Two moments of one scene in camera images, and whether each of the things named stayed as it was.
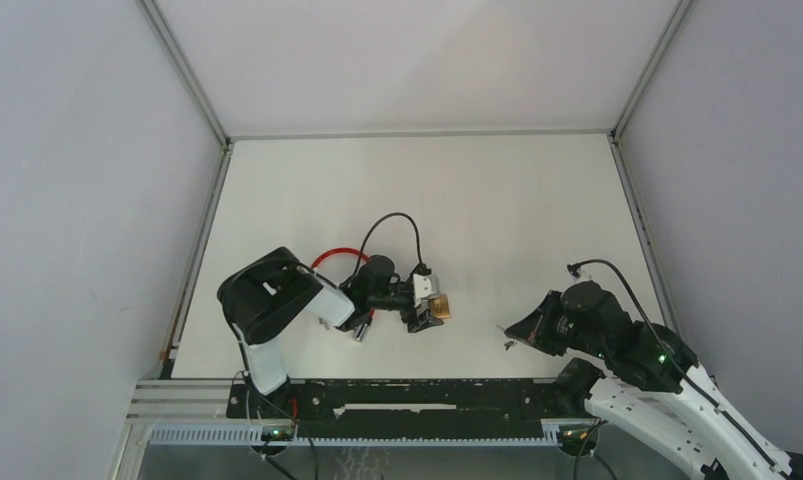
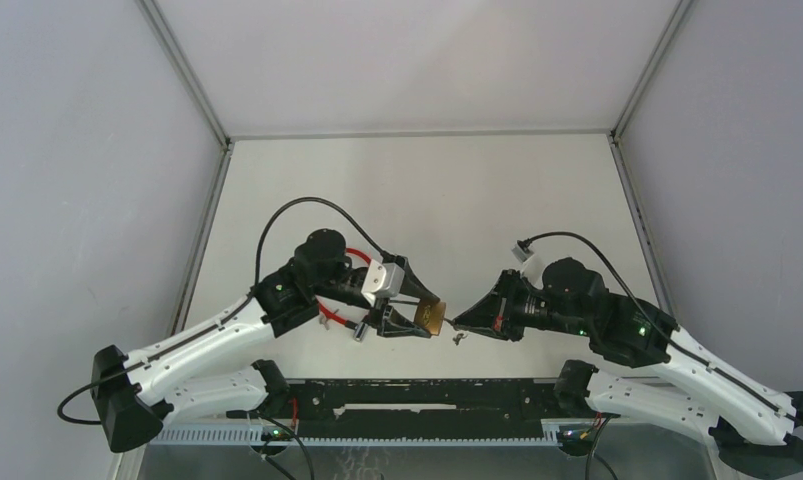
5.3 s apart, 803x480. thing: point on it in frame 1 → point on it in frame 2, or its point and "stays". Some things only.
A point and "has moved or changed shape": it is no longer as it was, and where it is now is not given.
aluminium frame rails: [204, 400] stays
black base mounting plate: [410, 406] stays
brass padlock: [440, 307] has moved or changed shape
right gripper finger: [540, 327] → [500, 312]
